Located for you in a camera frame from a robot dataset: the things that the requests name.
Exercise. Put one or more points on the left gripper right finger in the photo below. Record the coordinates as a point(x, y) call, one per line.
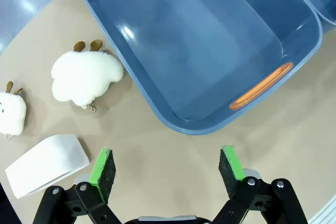
point(231, 174)

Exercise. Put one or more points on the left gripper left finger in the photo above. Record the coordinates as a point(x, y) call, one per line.
point(103, 174)

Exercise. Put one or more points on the white digital clock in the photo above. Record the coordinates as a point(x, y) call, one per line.
point(47, 163)

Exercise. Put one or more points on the white plush cloud toy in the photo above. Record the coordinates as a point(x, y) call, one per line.
point(84, 77)

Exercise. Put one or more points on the white plush cloud toy face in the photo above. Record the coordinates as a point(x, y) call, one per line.
point(10, 113)

